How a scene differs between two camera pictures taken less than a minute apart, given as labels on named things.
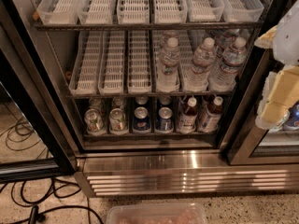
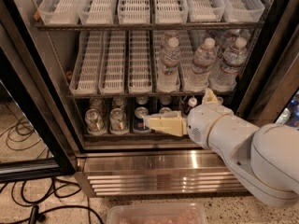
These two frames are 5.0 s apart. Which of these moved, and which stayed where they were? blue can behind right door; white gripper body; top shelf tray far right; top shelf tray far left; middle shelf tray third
Moved: white gripper body
Stayed: blue can behind right door; top shelf tray far left; middle shelf tray third; top shelf tray far right
